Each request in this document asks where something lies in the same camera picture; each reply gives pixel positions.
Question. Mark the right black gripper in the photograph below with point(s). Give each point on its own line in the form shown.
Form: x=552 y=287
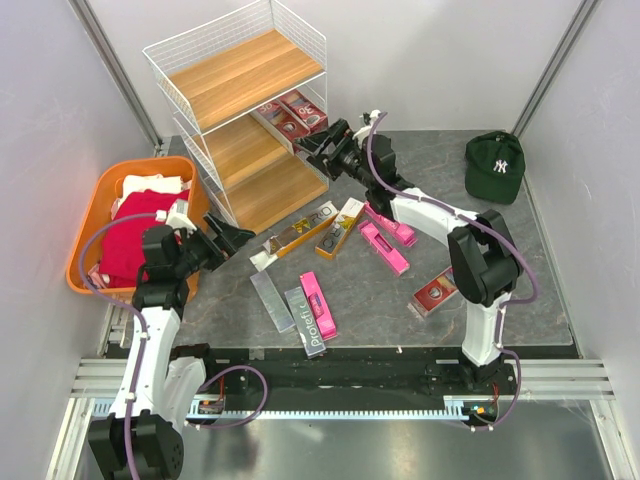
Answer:
x=342 y=137

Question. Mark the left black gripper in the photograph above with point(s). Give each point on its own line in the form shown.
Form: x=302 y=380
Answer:
x=234 y=238

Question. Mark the red 3D toothpaste box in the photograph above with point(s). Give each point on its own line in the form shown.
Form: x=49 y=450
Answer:
x=281 y=124

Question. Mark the pink toothpaste box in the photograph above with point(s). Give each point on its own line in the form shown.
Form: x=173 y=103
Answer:
x=390 y=255
x=402 y=233
x=319 y=306

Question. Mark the red 3D toothpaste box floor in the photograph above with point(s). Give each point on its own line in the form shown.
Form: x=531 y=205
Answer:
x=434 y=294

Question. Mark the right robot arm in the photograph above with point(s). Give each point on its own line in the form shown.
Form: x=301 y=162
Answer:
x=485 y=263

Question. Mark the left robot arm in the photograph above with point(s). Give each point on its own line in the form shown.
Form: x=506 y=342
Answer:
x=141 y=436

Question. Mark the red 3D box on shelf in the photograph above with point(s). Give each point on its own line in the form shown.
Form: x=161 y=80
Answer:
x=310 y=115

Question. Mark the torn silver R&O toothpaste box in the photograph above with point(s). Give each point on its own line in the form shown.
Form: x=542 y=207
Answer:
x=281 y=244

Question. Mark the silver grey toothpaste box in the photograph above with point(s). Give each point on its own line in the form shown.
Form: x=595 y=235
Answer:
x=272 y=301

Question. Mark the white folded cloth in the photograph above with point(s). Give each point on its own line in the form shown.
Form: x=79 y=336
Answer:
x=156 y=183

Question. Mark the orange silver R&O toothpaste box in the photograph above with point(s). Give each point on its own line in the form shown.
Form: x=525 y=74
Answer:
x=332 y=241

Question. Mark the red folded cloth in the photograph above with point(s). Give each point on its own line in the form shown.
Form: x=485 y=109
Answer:
x=122 y=253

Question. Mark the silver Protefix toothpaste box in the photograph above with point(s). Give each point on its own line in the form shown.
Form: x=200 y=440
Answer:
x=305 y=322

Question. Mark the orange plastic tub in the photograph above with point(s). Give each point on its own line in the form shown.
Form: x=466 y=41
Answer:
x=109 y=187

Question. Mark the dark green NY cap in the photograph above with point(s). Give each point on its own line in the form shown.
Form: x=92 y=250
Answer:
x=495 y=167

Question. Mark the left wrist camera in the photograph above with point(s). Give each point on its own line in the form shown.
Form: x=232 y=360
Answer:
x=177 y=212

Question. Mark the white wire wooden shelf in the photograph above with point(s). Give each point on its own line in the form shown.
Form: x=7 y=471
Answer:
x=218 y=78

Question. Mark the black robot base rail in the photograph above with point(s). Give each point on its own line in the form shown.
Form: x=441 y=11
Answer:
x=433 y=371

